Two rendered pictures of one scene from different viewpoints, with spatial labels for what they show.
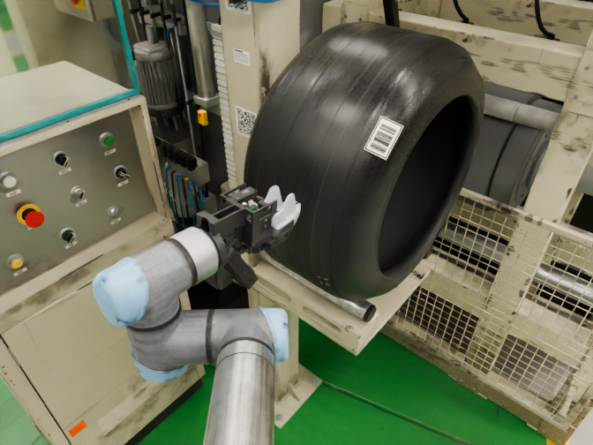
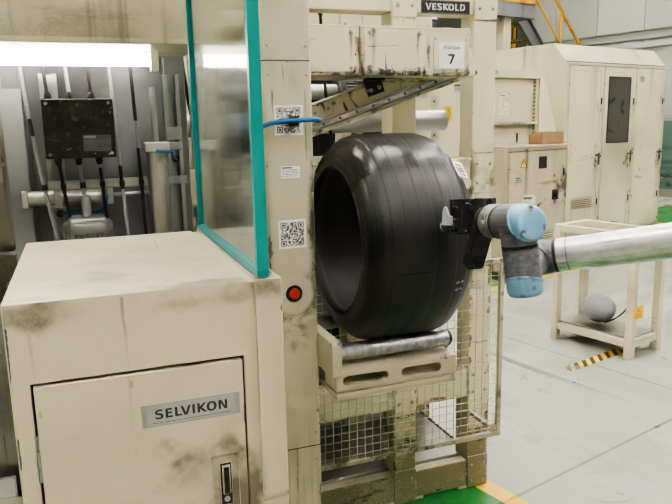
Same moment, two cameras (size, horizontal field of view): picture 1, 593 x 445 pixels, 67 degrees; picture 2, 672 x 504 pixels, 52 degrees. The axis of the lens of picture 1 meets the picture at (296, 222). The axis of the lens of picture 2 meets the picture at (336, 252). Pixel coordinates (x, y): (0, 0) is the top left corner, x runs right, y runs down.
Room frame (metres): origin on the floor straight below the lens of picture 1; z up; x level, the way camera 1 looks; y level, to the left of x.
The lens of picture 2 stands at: (0.06, 1.60, 1.50)
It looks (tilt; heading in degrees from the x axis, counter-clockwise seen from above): 11 degrees down; 299
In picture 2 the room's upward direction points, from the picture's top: 1 degrees counter-clockwise
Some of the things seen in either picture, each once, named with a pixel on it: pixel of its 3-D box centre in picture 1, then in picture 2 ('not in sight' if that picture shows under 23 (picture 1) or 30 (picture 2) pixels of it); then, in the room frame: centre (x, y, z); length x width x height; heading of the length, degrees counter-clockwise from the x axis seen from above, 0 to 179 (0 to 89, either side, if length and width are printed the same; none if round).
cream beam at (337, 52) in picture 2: not in sight; (367, 55); (1.05, -0.42, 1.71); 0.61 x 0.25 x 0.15; 49
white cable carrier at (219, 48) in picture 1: (234, 119); not in sight; (1.09, 0.16, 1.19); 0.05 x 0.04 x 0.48; 139
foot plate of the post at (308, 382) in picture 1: (277, 382); not in sight; (1.06, 0.08, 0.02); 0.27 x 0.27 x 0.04; 49
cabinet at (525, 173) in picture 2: not in sight; (514, 209); (1.74, -5.08, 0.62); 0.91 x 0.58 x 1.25; 64
